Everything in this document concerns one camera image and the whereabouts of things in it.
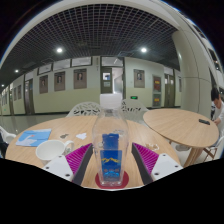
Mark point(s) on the framed wall pictures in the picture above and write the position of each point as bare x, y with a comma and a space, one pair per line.
80, 78

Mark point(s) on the small white paper scrap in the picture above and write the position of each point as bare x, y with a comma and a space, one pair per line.
81, 136

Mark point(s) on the white cup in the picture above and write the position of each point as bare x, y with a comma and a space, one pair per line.
50, 150

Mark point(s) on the ceiling lights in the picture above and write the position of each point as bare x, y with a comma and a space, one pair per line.
59, 50

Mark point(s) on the light blue paper booklet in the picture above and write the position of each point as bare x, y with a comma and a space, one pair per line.
33, 137

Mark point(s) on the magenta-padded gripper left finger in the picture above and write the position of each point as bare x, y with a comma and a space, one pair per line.
78, 160

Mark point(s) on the small clear wrapper scrap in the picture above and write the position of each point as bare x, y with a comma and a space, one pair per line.
152, 146

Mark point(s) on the green exit sign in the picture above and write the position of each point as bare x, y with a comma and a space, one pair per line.
133, 97

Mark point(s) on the flat round red coaster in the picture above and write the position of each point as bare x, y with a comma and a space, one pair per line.
125, 182

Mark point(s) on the chair with wooden legs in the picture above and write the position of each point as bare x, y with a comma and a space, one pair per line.
218, 145

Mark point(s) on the person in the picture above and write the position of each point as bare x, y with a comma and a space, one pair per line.
219, 110

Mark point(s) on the round wooden side table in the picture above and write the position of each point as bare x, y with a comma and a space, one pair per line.
180, 125

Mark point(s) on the clear blue-label water bottle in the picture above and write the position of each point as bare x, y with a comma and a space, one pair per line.
110, 140

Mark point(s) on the small dark wrapper scrap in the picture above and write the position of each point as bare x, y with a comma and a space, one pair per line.
63, 136

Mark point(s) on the black bag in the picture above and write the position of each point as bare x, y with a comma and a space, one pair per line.
2, 150

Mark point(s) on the white lattice-back chair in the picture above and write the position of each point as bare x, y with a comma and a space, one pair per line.
135, 108
85, 109

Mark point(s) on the black phone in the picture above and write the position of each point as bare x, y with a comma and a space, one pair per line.
204, 122

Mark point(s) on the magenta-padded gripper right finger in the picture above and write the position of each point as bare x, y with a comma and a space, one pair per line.
146, 159

